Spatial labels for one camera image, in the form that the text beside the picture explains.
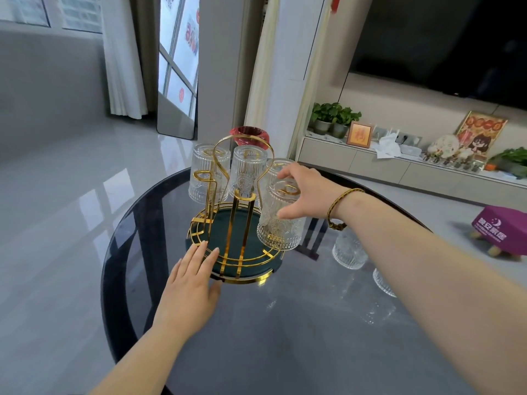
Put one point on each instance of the person's left forearm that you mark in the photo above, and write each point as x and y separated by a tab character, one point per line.
148	362

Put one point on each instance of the person's left hand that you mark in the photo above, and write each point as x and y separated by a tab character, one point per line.
187	292

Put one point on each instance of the green potted plant grey pot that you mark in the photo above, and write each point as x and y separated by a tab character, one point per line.
323	115
345	119

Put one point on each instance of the white tissue box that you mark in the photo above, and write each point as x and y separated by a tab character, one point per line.
388	146

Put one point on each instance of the purple footstool wooden legs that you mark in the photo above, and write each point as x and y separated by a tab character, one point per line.
502	228

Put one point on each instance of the leafy green plant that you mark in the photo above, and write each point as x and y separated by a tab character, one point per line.
510	160

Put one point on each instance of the white sheer curtain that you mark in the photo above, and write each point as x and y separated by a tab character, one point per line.
122	57

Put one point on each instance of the person's right thumb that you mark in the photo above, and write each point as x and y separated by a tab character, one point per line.
291	210

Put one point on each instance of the gold cup rack green tray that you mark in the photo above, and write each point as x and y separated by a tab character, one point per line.
230	238

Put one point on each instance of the small orange picture frame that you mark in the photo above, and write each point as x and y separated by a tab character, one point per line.
359	134

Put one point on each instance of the person's left little finger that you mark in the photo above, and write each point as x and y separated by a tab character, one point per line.
178	268

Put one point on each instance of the person's right forearm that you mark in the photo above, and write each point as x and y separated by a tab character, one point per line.
436	292

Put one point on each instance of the red hanging ornament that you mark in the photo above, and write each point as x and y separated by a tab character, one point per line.
336	4

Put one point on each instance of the person's right hand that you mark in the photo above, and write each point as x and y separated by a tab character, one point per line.
319	197

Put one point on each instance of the black wall television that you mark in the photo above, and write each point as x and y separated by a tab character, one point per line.
444	41

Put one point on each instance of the large cartoon picture frame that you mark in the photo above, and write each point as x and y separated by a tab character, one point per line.
483	133

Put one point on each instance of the round decorated plate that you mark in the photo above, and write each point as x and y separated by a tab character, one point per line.
444	146

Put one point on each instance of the beige low media cabinet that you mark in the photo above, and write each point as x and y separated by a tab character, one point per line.
370	162

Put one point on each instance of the row of small figurines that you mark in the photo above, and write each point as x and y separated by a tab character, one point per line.
453	163

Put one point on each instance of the beige curtain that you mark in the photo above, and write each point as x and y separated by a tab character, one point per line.
263	57

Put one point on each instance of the person's left middle finger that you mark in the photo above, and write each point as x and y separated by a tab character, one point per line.
201	255

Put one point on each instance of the person's left thumb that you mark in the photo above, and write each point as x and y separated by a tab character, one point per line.
215	290

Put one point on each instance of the embossed clear drinking glass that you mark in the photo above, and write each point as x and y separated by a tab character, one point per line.
350	250
383	284
206	172
276	232
248	170
276	166

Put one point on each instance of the standing floor mirror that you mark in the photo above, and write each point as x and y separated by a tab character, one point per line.
178	65

